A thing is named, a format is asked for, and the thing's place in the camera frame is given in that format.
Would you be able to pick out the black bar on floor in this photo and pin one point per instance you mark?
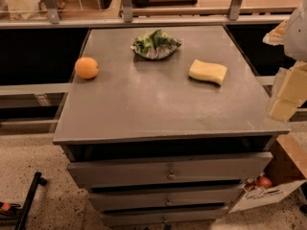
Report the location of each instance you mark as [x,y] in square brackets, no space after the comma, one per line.
[37,180]

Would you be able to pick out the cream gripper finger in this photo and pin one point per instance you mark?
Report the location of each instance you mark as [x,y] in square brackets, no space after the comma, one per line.
[282,111]
[294,86]

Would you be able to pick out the green jalapeno chip bag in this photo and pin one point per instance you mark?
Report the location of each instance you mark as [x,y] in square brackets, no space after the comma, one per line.
[155,45]

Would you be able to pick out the orange fruit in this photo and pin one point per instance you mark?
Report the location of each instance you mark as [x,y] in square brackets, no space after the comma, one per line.
[86,68]

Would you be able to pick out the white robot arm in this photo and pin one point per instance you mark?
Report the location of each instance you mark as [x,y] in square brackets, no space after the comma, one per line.
[292,34]

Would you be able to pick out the cardboard box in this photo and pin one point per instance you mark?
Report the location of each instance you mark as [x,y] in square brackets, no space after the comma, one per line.
[287,171]

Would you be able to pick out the yellow sponge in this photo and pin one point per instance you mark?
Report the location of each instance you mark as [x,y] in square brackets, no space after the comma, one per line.
[207,71]

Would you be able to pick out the grey drawer cabinet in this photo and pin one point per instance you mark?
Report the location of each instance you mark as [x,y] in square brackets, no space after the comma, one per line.
[152,145]

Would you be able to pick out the metal railing frame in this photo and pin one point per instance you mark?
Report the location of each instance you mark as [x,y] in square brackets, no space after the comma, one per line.
[122,13]

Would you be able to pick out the red onion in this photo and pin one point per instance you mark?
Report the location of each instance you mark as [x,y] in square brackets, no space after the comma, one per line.
[263,181]

